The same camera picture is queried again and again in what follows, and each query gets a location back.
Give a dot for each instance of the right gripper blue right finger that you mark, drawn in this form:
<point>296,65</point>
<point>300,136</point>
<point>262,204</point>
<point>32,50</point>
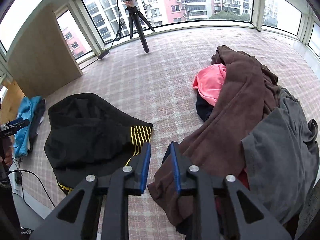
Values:
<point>223,207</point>

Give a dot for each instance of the pink garment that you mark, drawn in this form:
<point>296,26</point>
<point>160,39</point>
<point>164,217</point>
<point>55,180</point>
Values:
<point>209,82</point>

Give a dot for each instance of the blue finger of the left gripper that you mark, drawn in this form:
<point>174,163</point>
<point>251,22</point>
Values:
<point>12,130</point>
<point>10,123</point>

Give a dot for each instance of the grey garment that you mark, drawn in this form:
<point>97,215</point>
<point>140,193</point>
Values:
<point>282,158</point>

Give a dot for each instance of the brown garment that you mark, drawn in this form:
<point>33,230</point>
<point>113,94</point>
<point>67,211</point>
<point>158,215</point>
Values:
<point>250,92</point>

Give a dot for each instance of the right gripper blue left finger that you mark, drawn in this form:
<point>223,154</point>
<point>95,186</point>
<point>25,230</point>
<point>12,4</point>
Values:
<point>98,207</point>

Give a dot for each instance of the black tripod stand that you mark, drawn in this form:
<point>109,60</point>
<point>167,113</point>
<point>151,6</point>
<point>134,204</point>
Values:
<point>134,17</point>

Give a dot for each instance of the person's left hand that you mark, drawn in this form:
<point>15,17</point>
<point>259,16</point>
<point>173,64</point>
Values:
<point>7,150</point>

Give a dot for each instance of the black yellow sport shirt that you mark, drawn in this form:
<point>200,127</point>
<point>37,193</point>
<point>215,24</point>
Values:
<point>90,136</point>

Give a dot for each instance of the pink plaid table cloth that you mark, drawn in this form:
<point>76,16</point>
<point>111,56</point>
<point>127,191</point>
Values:
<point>157,87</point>

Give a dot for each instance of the red garment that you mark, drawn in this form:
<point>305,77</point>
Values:
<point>243,178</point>

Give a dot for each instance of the dark navy garment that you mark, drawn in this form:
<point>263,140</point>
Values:
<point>203,108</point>

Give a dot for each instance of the pine wood panel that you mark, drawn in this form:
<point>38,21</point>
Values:
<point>11,101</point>

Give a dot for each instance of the grey-brown wooden board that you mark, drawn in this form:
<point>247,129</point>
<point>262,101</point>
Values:
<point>40,61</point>

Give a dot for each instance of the dark folded garment under blue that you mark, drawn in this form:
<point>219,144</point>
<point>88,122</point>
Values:
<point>38,114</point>

